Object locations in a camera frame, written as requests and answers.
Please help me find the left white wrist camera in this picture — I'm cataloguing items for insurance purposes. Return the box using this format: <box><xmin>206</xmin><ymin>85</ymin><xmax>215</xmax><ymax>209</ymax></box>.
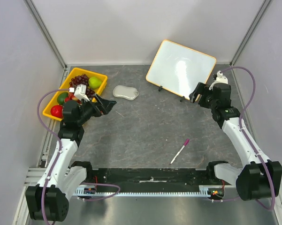
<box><xmin>69</xmin><ymin>84</ymin><xmax>90</xmax><ymax>102</ymax></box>

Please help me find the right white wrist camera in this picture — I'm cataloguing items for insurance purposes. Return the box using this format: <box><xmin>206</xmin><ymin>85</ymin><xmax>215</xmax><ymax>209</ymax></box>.
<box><xmin>209</xmin><ymin>70</ymin><xmax>228</xmax><ymax>90</ymax></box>

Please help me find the dark purple grape bunch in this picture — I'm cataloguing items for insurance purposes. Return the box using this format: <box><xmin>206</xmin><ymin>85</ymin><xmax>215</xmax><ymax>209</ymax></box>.
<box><xmin>69</xmin><ymin>74</ymin><xmax>95</xmax><ymax>98</ymax></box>

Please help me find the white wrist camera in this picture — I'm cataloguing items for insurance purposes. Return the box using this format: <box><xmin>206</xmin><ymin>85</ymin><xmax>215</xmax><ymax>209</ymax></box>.
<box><xmin>69</xmin><ymin>84</ymin><xmax>90</xmax><ymax>102</ymax></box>
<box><xmin>209</xmin><ymin>70</ymin><xmax>228</xmax><ymax>90</ymax></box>

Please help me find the white slotted cable duct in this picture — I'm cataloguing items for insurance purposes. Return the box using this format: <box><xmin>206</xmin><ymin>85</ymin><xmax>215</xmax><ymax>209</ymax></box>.
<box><xmin>73</xmin><ymin>186</ymin><xmax>224</xmax><ymax>198</ymax></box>

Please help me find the grey whiteboard eraser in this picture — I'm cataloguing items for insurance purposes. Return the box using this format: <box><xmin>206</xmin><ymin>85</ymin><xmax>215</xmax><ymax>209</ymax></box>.
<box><xmin>113</xmin><ymin>85</ymin><xmax>139</xmax><ymax>101</ymax></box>

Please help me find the red apple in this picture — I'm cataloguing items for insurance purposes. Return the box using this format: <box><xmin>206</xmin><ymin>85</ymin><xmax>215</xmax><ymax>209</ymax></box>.
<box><xmin>50</xmin><ymin>105</ymin><xmax>63</xmax><ymax>119</ymax></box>

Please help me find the yellow plastic fruit tray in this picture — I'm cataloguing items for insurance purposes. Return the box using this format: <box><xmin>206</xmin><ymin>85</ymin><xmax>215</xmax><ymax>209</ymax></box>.
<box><xmin>43</xmin><ymin>67</ymin><xmax>107</xmax><ymax>121</ymax></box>

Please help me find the orange framed whiteboard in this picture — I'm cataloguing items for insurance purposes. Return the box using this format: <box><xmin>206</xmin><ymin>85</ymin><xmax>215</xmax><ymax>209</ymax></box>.
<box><xmin>146</xmin><ymin>40</ymin><xmax>216</xmax><ymax>100</ymax></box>

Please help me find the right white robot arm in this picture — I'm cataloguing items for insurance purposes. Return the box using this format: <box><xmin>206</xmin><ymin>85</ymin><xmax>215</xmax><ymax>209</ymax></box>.
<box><xmin>189</xmin><ymin>82</ymin><xmax>282</xmax><ymax>201</ymax></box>

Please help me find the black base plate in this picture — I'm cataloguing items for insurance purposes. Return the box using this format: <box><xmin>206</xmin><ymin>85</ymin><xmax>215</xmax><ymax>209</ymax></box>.
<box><xmin>83</xmin><ymin>168</ymin><xmax>222</xmax><ymax>193</ymax></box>

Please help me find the purple capped white marker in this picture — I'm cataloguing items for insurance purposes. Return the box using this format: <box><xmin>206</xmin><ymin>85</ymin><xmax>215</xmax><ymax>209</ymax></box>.
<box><xmin>170</xmin><ymin>139</ymin><xmax>190</xmax><ymax>165</ymax></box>

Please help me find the green pear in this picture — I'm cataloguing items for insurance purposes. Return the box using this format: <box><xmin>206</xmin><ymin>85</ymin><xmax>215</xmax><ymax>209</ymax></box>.
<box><xmin>88</xmin><ymin>76</ymin><xmax>102</xmax><ymax>89</ymax></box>

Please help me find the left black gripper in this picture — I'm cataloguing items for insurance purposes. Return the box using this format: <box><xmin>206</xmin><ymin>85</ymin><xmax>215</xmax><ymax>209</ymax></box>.
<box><xmin>76</xmin><ymin>93</ymin><xmax>116</xmax><ymax>126</ymax></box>

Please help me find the green lime fruit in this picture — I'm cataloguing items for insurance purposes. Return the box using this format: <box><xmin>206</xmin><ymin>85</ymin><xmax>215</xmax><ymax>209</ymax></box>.
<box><xmin>57</xmin><ymin>92</ymin><xmax>69</xmax><ymax>105</ymax></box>

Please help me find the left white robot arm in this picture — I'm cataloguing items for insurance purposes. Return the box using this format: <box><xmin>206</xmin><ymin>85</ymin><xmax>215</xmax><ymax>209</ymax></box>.
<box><xmin>25</xmin><ymin>94</ymin><xmax>116</xmax><ymax>225</ymax></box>

